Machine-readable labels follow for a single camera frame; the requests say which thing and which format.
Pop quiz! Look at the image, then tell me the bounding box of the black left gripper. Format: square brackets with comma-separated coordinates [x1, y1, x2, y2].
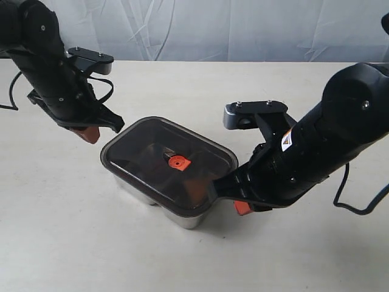
[27, 85, 125, 144]

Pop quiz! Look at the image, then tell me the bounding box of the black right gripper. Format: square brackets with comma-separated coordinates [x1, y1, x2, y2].
[209, 143, 304, 216]

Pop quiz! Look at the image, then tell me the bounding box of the transparent dark lunch box lid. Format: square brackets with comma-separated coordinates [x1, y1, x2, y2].
[100, 116, 239, 217]

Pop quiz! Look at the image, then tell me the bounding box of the yellow cheese wedge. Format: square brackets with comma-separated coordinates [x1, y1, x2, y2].
[183, 178, 210, 206]

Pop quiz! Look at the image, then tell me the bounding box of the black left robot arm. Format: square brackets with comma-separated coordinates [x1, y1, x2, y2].
[1, 1, 125, 144]

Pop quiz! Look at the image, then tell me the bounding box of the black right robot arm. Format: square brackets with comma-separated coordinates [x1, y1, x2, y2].
[208, 63, 388, 212]

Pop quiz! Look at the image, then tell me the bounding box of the stainless steel lunch box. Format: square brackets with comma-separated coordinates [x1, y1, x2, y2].
[114, 176, 210, 229]

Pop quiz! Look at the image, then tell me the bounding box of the white backdrop curtain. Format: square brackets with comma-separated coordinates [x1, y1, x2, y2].
[46, 1, 388, 62]

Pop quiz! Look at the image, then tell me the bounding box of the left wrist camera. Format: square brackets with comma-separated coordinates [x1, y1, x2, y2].
[66, 47, 114, 75]

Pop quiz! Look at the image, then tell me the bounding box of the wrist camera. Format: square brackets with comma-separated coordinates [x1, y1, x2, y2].
[222, 100, 297, 139]
[66, 47, 114, 75]

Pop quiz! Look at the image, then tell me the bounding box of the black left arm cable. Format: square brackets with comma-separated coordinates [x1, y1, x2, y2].
[0, 69, 115, 111]

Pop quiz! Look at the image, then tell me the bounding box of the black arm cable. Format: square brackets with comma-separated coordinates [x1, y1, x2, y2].
[0, 69, 115, 111]
[332, 12, 389, 215]

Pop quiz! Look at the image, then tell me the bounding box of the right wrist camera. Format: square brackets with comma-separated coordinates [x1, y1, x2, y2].
[222, 100, 297, 139]

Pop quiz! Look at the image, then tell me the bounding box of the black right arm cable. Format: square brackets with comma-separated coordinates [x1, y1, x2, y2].
[332, 12, 389, 215]

